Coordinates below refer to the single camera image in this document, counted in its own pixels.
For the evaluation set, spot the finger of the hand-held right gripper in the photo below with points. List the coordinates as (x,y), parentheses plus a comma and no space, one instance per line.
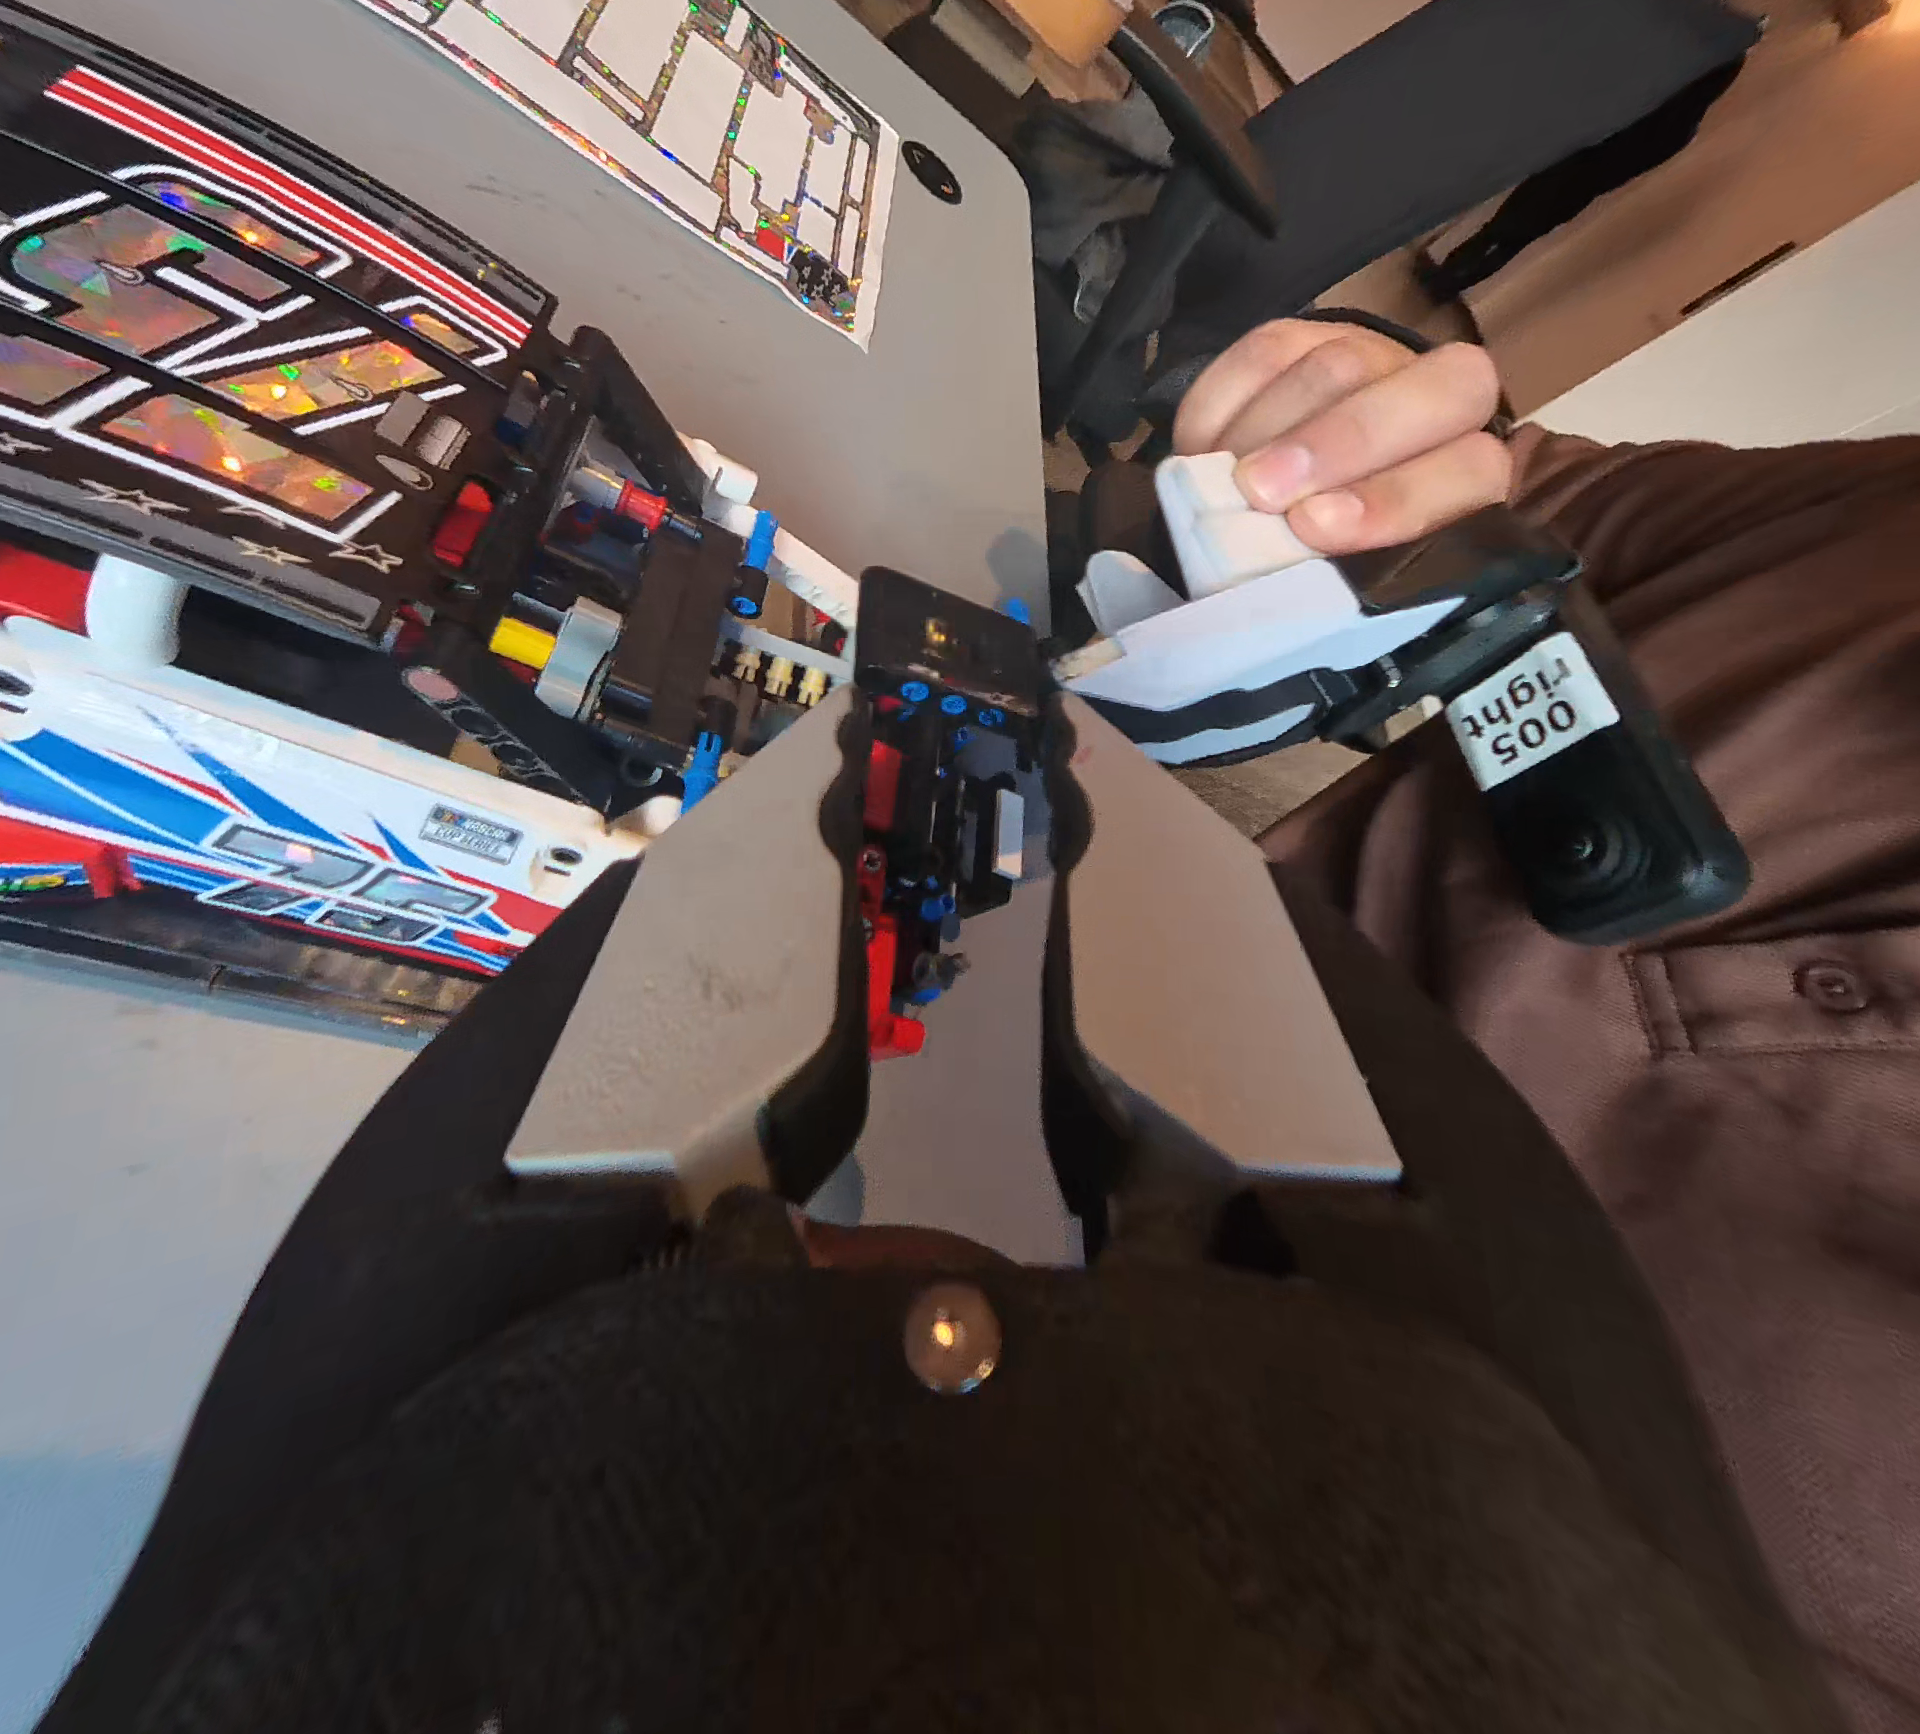
(1244,638)
(1244,737)

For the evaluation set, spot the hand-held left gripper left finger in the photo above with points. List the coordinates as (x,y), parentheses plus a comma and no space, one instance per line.
(690,998)

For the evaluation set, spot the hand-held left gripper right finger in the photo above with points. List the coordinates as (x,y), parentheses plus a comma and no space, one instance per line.
(1230,1015)

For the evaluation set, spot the toy car chassis parts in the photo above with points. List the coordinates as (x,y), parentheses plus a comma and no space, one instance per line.
(931,864)

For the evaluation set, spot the black brick assembly blue pins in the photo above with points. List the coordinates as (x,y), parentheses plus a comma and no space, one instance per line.
(938,632)

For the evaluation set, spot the red toy race car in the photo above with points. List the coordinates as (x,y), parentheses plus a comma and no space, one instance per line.
(301,414)

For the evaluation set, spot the person's right forearm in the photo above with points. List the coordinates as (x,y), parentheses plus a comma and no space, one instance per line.
(1725,535)

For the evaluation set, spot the black round desk grommet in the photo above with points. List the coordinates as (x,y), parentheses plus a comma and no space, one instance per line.
(933,175)

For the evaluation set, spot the light grey desk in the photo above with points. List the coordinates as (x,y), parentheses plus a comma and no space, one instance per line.
(151,1239)

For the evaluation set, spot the person's brown sweater torso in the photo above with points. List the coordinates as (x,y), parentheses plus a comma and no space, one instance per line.
(1725,1164)

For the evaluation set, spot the holographic sticker sheet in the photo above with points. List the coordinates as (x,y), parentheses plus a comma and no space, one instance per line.
(600,9)

